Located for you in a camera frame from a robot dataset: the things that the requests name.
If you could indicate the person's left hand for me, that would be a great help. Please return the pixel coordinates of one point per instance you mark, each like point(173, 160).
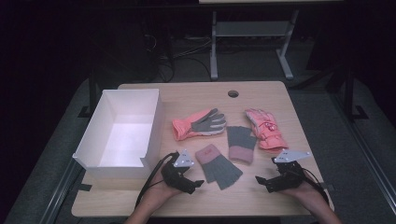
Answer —
point(160, 193)

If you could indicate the grey metal stand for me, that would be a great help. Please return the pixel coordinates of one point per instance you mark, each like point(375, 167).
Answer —
point(252, 29)

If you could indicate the black metal stand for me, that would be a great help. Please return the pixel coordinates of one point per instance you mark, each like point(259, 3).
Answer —
point(91, 93)
point(350, 93)

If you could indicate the metal floor rail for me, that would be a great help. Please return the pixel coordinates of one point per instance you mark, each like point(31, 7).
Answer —
point(59, 193)
point(367, 155)

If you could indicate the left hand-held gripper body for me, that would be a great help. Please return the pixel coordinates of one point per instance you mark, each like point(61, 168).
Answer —
point(174, 175)

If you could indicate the grey fingerless knit glove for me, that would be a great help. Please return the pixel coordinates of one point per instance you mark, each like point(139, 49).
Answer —
point(221, 171)
point(241, 140)

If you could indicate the white box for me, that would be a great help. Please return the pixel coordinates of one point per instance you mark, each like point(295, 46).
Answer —
point(124, 140)

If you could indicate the black tape strip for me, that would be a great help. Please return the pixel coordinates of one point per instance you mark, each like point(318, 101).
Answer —
point(327, 186)
point(84, 187)

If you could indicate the pink padded ski glove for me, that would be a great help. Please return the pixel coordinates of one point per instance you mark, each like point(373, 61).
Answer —
point(186, 126)
point(267, 134)

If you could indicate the person's right hand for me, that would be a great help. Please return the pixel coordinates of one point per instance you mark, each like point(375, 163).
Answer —
point(303, 193)

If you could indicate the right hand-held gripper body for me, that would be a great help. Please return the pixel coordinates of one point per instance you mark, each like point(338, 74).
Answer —
point(289, 175)

